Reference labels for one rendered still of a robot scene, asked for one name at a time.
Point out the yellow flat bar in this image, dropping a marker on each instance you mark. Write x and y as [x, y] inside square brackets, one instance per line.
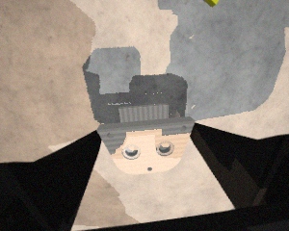
[212, 3]

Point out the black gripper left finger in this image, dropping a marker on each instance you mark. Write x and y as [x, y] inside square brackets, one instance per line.
[53, 186]

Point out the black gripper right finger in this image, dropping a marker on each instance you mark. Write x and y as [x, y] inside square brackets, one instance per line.
[244, 167]

